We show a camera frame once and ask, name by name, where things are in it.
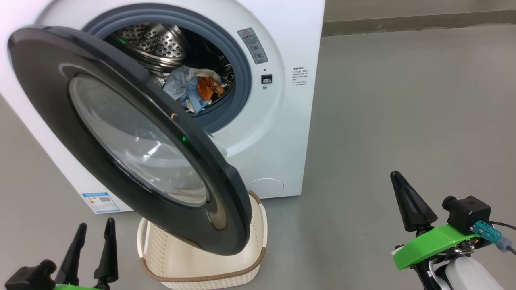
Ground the grey warning sticker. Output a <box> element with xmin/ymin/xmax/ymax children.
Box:
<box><xmin>237</xmin><ymin>27</ymin><xmax>269</xmax><ymax>65</ymax></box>

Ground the cream white cloth garment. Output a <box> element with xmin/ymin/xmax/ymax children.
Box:
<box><xmin>193</xmin><ymin>68</ymin><xmax>221</xmax><ymax>81</ymax></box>

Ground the blue energy label sticker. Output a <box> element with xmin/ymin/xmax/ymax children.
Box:
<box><xmin>82</xmin><ymin>192</ymin><xmax>121</xmax><ymax>214</ymax></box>

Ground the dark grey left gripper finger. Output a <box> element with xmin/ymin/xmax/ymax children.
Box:
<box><xmin>94</xmin><ymin>217</ymin><xmax>119</xmax><ymax>284</ymax></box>
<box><xmin>54</xmin><ymin>223</ymin><xmax>87</xmax><ymax>286</ymax></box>

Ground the white front-load washing machine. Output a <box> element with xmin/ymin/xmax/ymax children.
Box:
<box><xmin>0</xmin><ymin>0</ymin><xmax>326</xmax><ymax>214</ymax></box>

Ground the stainless steel washer drum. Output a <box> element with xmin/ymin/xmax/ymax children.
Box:
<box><xmin>104</xmin><ymin>23</ymin><xmax>235</xmax><ymax>113</ymax></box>

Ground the round white filter cover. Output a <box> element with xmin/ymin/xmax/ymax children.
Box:
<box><xmin>247</xmin><ymin>178</ymin><xmax>284</xmax><ymax>199</ymax></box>

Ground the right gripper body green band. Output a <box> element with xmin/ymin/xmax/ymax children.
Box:
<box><xmin>393</xmin><ymin>224</ymin><xmax>480</xmax><ymax>270</ymax></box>

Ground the black round glass washer door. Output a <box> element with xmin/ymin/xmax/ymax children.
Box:
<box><xmin>7</xmin><ymin>25</ymin><xmax>252</xmax><ymax>256</ymax></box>

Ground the grey rubber door gasket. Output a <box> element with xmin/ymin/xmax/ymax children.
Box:
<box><xmin>83</xmin><ymin>4</ymin><xmax>252</xmax><ymax>133</ymax></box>

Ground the cream perforated laundry basket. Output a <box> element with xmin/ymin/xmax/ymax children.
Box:
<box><xmin>136</xmin><ymin>189</ymin><xmax>268</xmax><ymax>290</ymax></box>

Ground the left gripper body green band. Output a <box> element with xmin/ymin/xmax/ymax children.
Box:
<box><xmin>52</xmin><ymin>283</ymin><xmax>101</xmax><ymax>290</ymax></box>

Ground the teal right camera cable plug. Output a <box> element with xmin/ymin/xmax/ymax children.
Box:
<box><xmin>474</xmin><ymin>220</ymin><xmax>513</xmax><ymax>253</ymax></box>

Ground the blue garment with orange print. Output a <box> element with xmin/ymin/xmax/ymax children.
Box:
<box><xmin>163</xmin><ymin>65</ymin><xmax>226</xmax><ymax>114</ymax></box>

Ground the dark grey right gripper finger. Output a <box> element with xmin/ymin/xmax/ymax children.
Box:
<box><xmin>390</xmin><ymin>171</ymin><xmax>420</xmax><ymax>233</ymax></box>
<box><xmin>399</xmin><ymin>172</ymin><xmax>439</xmax><ymax>231</ymax></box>

